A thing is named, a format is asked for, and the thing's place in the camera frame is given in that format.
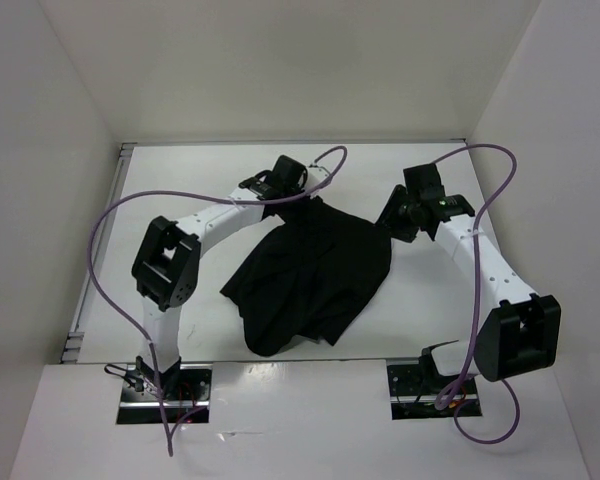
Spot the black skirt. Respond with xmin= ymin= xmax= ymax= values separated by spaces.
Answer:
xmin=220 ymin=198 xmax=392 ymax=357

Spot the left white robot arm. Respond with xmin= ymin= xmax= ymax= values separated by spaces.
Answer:
xmin=131 ymin=155 xmax=330 ymax=400

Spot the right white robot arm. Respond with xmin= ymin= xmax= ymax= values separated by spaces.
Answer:
xmin=377 ymin=164 xmax=561 ymax=393

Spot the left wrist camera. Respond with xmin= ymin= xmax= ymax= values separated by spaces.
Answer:
xmin=304 ymin=164 xmax=332 ymax=196

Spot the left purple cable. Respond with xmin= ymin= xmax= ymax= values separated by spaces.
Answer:
xmin=88 ymin=145 xmax=349 ymax=458

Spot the purple cable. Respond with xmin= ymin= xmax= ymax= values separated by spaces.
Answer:
xmin=429 ymin=143 xmax=523 ymax=445
xmin=88 ymin=145 xmax=349 ymax=458

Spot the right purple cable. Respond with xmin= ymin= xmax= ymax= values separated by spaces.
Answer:
xmin=429 ymin=143 xmax=523 ymax=445

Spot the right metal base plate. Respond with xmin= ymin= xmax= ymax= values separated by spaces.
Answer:
xmin=386 ymin=359 xmax=482 ymax=420

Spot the metal base plate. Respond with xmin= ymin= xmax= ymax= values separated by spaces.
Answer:
xmin=386 ymin=359 xmax=482 ymax=420
xmin=116 ymin=363 xmax=212 ymax=425

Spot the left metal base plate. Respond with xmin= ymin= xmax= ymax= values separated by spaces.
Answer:
xmin=116 ymin=363 xmax=212 ymax=425

